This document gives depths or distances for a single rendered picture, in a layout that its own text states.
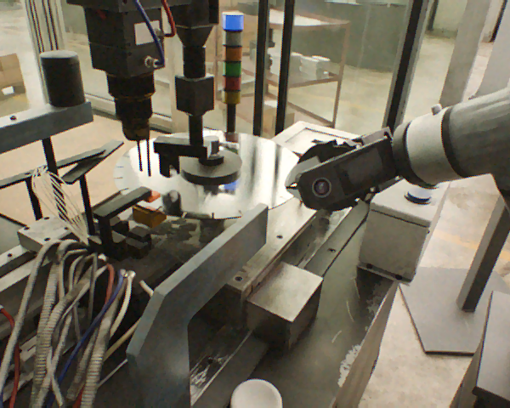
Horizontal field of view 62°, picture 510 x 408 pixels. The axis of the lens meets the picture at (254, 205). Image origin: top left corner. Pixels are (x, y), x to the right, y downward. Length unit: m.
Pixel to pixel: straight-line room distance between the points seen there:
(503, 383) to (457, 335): 1.14
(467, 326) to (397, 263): 1.14
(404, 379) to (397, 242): 0.95
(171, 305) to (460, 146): 0.32
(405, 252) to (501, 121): 0.45
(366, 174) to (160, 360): 0.29
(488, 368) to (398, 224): 0.26
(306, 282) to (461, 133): 0.37
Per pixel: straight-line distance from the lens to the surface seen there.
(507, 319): 0.89
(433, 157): 0.45
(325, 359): 0.70
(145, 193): 0.62
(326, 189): 0.46
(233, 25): 0.96
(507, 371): 0.80
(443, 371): 1.78
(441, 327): 1.91
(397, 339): 1.82
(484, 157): 0.44
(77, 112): 0.78
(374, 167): 0.49
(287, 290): 0.69
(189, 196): 0.66
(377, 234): 0.82
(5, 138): 0.72
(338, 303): 0.79
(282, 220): 0.79
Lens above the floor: 1.29
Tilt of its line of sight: 32 degrees down
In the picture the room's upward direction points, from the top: 3 degrees clockwise
